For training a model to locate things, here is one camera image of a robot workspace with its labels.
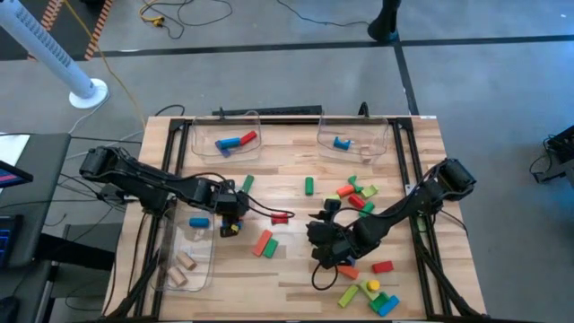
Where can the small black clamp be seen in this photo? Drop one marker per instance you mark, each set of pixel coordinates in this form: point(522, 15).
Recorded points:
point(363, 109)

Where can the lime green cylinder block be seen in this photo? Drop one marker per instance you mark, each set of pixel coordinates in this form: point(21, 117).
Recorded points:
point(333, 196)

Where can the clear plastic bin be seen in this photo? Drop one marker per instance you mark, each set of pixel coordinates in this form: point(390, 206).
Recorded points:
point(202, 130)
point(197, 244)
point(379, 134)

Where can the black backlit keyboard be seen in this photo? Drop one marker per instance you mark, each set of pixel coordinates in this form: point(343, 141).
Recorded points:
point(9, 242)

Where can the black hazard striped mat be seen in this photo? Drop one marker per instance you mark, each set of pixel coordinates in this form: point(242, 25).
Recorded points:
point(76, 31)

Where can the black equipment box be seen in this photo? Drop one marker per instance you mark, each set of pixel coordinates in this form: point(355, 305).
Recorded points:
point(562, 148)

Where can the lime green triangle block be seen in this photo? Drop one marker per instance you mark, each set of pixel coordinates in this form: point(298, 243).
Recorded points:
point(365, 291)

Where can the black desk base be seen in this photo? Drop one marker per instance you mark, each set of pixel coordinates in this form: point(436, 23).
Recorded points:
point(80, 251)

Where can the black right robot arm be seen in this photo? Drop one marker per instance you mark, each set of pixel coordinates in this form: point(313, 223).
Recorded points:
point(403, 211)

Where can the yellow cylinder block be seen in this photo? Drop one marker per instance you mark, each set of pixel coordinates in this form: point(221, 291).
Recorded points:
point(373, 285)

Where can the black power strip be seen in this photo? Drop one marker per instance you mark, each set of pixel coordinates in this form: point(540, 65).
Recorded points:
point(278, 110)

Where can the white paper sheet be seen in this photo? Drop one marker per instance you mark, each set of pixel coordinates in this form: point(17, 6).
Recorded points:
point(13, 148)

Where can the white tower fan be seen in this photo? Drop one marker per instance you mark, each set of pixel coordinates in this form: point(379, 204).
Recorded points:
point(40, 49)

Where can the blue arch block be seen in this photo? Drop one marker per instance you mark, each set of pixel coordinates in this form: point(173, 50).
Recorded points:
point(341, 144)

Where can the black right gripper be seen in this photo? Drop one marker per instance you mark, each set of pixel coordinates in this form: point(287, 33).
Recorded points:
point(332, 242)

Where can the red arch block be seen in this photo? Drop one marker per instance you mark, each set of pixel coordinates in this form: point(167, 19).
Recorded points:
point(279, 218)
point(383, 267)

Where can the orange cylinder block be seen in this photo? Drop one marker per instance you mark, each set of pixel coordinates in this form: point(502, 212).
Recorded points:
point(345, 191)

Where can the red cylinder block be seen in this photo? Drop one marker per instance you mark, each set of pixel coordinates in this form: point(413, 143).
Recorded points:
point(356, 201)
point(249, 137)

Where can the long lime green block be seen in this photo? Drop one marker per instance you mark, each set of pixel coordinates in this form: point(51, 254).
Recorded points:
point(348, 296)

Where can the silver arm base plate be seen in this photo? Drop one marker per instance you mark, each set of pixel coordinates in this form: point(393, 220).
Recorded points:
point(412, 190)

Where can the short purple block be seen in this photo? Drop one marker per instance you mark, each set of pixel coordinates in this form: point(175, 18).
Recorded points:
point(351, 261)

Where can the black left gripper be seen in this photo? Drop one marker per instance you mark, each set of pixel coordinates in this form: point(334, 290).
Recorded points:
point(231, 203)

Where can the blue cylinder block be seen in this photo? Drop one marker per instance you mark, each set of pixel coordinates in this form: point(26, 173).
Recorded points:
point(198, 222)
point(229, 142)

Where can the orange cube block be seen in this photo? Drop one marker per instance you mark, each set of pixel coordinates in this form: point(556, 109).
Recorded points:
point(349, 272)

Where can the gray side desk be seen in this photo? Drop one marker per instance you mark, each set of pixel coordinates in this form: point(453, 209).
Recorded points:
point(45, 188)

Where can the orange rectangular block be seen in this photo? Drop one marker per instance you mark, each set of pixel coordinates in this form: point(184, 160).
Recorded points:
point(262, 242)

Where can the monitor with pink screen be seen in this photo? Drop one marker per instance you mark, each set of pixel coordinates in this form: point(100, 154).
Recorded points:
point(11, 177)

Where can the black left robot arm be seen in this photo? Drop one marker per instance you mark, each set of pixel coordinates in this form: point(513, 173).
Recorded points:
point(148, 179)

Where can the green rectangular block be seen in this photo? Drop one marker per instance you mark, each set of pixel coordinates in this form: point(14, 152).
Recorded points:
point(270, 248)
point(247, 184)

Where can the green chunky block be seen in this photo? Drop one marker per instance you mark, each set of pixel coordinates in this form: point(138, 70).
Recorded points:
point(378, 302)

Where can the long purple block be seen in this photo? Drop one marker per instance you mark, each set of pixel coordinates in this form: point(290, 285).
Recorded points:
point(223, 151)

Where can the blue rectangular block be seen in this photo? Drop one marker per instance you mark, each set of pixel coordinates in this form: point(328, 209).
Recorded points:
point(227, 223)
point(390, 306)

